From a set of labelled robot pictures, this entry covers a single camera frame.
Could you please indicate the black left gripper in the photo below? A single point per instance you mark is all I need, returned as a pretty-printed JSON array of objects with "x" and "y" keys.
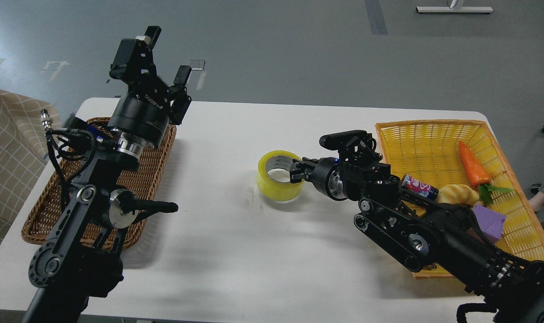
[{"x": 149, "y": 105}]

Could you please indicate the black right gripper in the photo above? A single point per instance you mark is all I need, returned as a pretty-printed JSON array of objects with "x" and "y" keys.
[{"x": 322, "y": 173}]

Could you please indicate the yellow tape roll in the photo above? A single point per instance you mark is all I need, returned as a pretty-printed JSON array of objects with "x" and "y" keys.
[{"x": 273, "y": 188}]

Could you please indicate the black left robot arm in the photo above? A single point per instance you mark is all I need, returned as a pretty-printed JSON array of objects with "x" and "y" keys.
[{"x": 81, "y": 257}]

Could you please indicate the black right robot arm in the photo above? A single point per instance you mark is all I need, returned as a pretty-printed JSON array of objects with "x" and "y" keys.
[{"x": 417, "y": 232}]

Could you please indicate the small purple drink can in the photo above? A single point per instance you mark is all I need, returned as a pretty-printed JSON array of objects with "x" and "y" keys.
[{"x": 419, "y": 187}]

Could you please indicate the yellow plastic basket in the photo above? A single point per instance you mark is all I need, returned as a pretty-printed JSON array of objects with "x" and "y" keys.
[{"x": 428, "y": 150}]

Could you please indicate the brown wicker basket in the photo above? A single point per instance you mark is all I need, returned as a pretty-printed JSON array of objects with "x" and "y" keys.
[{"x": 144, "y": 183}]

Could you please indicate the beige checkered cloth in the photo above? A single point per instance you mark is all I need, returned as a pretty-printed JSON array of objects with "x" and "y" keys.
[{"x": 22, "y": 151}]

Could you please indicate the yellow toy bread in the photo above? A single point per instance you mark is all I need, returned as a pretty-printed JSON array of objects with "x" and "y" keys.
[{"x": 457, "y": 194}]

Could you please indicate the orange toy carrot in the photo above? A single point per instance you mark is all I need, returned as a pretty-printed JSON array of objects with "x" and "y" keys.
[{"x": 478, "y": 176}]

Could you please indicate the purple foam block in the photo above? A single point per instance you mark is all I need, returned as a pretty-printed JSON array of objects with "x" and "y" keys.
[{"x": 490, "y": 222}]

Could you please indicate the white furniture base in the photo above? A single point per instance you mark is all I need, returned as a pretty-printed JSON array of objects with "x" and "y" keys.
[{"x": 455, "y": 7}]

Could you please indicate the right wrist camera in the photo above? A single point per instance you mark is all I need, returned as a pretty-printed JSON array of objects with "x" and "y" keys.
[{"x": 356, "y": 147}]

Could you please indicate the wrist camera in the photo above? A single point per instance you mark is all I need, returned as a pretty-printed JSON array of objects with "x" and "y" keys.
[
  {"x": 98, "y": 129},
  {"x": 356, "y": 147}
]

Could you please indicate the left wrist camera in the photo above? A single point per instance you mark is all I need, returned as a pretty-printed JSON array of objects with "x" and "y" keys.
[{"x": 98, "y": 129}]

